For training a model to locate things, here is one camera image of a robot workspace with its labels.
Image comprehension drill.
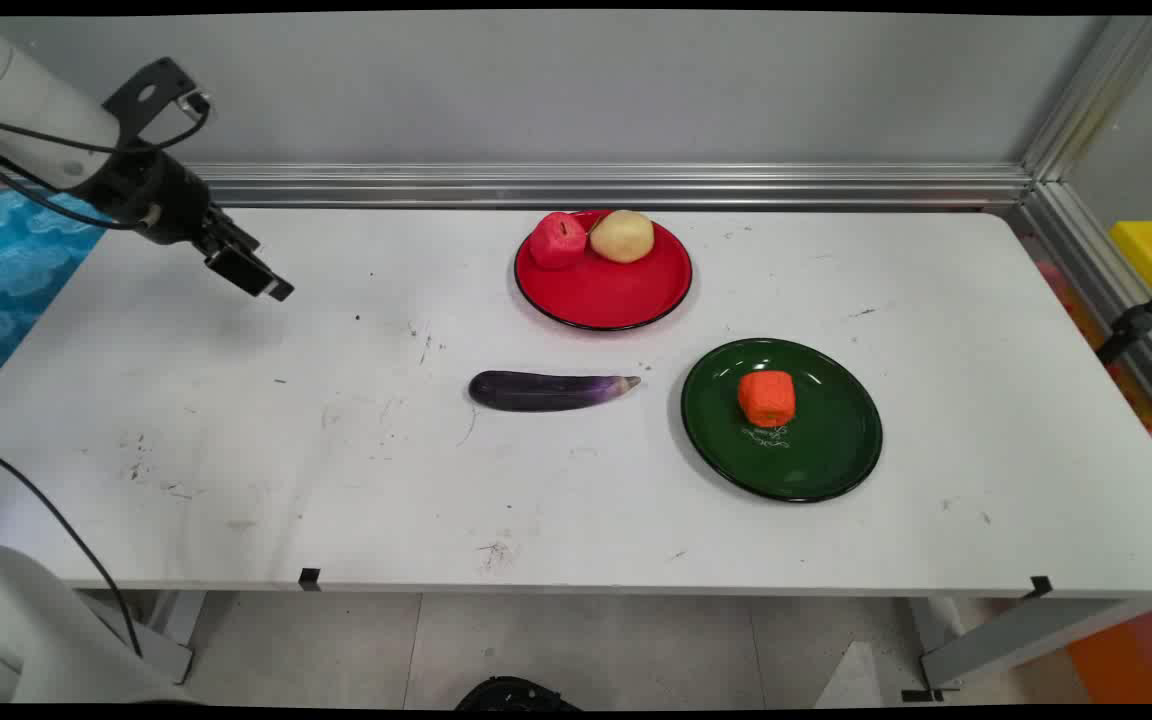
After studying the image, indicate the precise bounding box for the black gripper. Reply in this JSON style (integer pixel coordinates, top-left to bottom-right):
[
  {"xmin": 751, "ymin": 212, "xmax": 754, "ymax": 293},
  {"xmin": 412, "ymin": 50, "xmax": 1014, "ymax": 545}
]
[{"xmin": 78, "ymin": 150, "xmax": 295, "ymax": 303}]

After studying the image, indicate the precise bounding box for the orange toy carrot piece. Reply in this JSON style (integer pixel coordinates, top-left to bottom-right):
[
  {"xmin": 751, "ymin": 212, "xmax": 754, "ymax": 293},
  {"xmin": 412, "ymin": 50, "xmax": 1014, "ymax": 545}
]
[{"xmin": 737, "ymin": 370, "xmax": 797, "ymax": 429}]

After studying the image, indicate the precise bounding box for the blue patterned cloth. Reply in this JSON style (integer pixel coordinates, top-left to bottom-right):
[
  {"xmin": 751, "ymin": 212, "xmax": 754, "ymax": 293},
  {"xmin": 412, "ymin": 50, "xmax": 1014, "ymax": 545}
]
[{"xmin": 0, "ymin": 187, "xmax": 109, "ymax": 403}]

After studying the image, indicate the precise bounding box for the red toy apple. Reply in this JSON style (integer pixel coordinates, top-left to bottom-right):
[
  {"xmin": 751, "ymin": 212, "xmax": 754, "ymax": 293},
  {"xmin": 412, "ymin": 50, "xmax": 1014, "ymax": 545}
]
[{"xmin": 529, "ymin": 211, "xmax": 589, "ymax": 271}]

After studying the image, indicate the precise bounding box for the purple toy eggplant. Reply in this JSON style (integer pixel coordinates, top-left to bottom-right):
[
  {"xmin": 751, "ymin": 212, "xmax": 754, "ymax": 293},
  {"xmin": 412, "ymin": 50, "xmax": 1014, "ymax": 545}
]
[{"xmin": 468, "ymin": 370, "xmax": 642, "ymax": 413}]

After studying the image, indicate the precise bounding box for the red round plate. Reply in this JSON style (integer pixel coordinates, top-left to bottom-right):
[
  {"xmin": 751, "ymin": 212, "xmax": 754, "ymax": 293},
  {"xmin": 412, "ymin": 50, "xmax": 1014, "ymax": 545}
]
[{"xmin": 513, "ymin": 209, "xmax": 693, "ymax": 332}]

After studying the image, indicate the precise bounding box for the yellow toy potato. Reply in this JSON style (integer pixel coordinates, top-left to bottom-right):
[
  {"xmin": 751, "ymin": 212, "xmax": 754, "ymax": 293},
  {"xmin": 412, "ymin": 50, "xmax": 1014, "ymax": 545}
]
[{"xmin": 589, "ymin": 209, "xmax": 656, "ymax": 264}]

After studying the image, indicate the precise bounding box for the grey table leg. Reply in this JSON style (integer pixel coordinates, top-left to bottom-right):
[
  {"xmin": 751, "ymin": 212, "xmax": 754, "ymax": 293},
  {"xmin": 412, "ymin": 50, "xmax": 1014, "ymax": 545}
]
[
  {"xmin": 86, "ymin": 590, "xmax": 239, "ymax": 687},
  {"xmin": 901, "ymin": 597, "xmax": 1152, "ymax": 703}
]

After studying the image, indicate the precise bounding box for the black round floor object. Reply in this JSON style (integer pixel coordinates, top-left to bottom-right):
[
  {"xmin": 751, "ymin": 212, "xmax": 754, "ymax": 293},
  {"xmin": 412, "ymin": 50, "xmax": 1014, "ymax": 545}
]
[{"xmin": 454, "ymin": 676, "xmax": 583, "ymax": 711}]

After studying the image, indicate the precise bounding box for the dark green round plate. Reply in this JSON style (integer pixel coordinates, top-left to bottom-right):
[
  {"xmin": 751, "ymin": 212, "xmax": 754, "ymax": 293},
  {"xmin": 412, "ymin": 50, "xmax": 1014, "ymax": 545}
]
[{"xmin": 679, "ymin": 338, "xmax": 884, "ymax": 503}]

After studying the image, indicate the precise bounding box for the black stand clamp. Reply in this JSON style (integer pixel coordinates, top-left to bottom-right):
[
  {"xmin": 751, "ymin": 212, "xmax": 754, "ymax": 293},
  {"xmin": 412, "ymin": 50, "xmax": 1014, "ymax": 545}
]
[{"xmin": 1096, "ymin": 265, "xmax": 1152, "ymax": 367}]

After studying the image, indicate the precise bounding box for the orange box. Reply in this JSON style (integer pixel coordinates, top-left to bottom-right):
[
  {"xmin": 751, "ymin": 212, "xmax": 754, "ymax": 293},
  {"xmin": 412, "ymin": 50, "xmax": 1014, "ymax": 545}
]
[{"xmin": 1066, "ymin": 600, "xmax": 1152, "ymax": 704}]

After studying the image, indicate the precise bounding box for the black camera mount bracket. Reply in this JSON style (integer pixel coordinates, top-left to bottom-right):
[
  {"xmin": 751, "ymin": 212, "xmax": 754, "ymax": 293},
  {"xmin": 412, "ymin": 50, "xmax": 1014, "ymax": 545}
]
[{"xmin": 102, "ymin": 57, "xmax": 199, "ymax": 151}]

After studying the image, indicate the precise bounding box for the thin black cable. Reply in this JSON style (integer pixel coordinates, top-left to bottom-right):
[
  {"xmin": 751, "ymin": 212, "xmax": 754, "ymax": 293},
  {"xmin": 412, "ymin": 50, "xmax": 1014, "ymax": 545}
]
[
  {"xmin": 0, "ymin": 140, "xmax": 163, "ymax": 658},
  {"xmin": 0, "ymin": 95, "xmax": 213, "ymax": 157}
]

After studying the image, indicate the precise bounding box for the horizontal aluminium frame rail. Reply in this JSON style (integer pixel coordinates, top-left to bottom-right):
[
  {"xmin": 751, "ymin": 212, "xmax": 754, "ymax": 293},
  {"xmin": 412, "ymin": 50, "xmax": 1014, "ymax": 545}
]
[{"xmin": 0, "ymin": 162, "xmax": 1037, "ymax": 211}]

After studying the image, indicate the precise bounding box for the aluminium side frame rail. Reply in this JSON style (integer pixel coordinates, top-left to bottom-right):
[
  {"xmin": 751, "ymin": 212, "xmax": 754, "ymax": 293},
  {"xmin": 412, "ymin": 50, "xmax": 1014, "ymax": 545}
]
[{"xmin": 1011, "ymin": 180, "xmax": 1152, "ymax": 451}]

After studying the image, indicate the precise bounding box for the upright aluminium frame post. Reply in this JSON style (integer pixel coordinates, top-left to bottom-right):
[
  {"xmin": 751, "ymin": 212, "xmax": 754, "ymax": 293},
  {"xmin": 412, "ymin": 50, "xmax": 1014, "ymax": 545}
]
[{"xmin": 1021, "ymin": 15, "xmax": 1152, "ymax": 183}]

